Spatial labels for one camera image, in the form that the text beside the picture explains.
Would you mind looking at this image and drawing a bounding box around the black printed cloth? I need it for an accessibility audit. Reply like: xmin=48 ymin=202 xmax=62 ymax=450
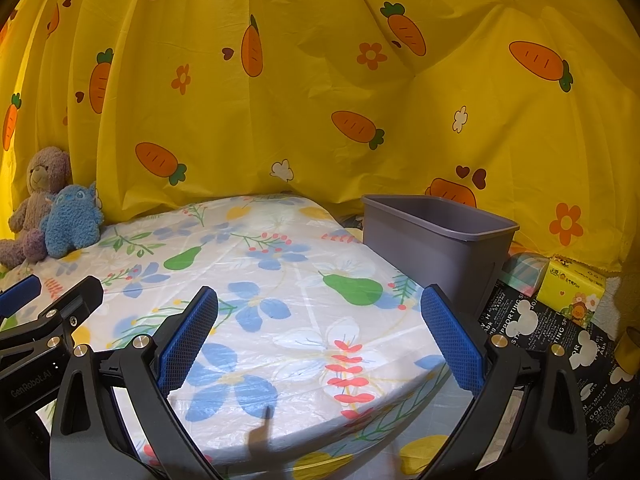
xmin=475 ymin=280 xmax=640 ymax=480

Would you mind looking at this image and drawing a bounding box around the purple teddy bear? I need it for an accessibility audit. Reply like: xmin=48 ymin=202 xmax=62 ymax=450
xmin=0 ymin=146 xmax=73 ymax=268

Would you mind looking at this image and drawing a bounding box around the yellow tape roll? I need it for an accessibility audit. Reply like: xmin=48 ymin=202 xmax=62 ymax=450
xmin=615 ymin=327 xmax=640 ymax=368

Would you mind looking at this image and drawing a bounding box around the plaid pouch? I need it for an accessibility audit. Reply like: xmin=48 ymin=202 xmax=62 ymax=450
xmin=501 ymin=252 xmax=548 ymax=296

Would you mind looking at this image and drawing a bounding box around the grey plastic bin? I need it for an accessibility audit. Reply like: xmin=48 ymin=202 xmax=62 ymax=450
xmin=361 ymin=194 xmax=521 ymax=316

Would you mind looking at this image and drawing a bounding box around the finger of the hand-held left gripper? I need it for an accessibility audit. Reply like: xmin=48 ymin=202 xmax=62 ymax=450
xmin=0 ymin=275 xmax=104 ymax=361
xmin=0 ymin=275 xmax=42 ymax=318

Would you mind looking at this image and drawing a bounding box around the yellow tissue pack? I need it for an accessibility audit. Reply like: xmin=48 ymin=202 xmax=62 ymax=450
xmin=537 ymin=256 xmax=607 ymax=328

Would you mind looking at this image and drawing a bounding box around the yellow carrot print curtain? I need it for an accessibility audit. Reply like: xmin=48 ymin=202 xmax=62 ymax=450
xmin=0 ymin=0 xmax=640 ymax=277

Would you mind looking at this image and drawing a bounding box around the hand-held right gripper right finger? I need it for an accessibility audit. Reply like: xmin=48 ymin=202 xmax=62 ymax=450
xmin=415 ymin=284 xmax=590 ymax=480

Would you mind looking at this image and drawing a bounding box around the blue plush toy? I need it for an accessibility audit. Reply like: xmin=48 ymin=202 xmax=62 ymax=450
xmin=40 ymin=182 xmax=105 ymax=259

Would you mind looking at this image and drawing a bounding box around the floral plastic tablecloth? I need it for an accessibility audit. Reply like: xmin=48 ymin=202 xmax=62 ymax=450
xmin=0 ymin=194 xmax=482 ymax=480

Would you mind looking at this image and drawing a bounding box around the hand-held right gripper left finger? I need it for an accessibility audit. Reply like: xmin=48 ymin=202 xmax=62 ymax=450
xmin=49 ymin=286 xmax=221 ymax=480

